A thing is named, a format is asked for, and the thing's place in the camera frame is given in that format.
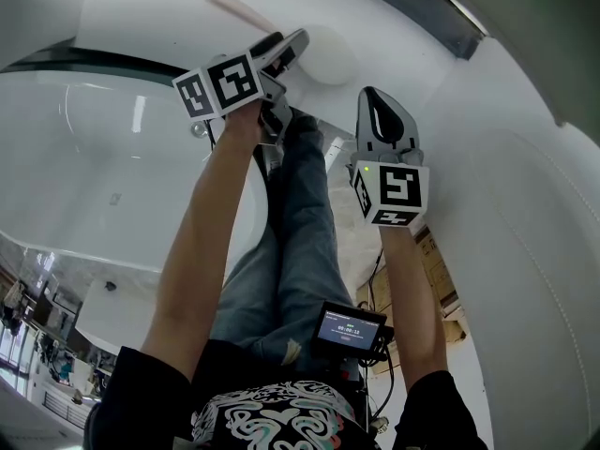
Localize grey roller blind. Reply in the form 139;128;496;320
412;0;600;149

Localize person's right forearm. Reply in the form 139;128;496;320
377;220;449;393

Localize person's left forearm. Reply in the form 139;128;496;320
140;103;268;383

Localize person's black printed shirt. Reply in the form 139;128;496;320
83;344;491;450

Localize brown cardboard box with labels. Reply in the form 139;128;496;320
355;225;465;344

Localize person's blue jeans legs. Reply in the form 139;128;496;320
208;110;357;379

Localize white table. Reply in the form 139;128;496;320
74;277;165;346

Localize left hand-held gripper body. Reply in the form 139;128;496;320
172;52;294;145

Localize white round long-handled brush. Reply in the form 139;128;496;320
202;0;355;86

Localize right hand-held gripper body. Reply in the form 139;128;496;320
346;141;430;228

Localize small black screen device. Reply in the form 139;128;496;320
311;300;389;360

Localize white bathtub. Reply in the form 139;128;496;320
0;70;273;274

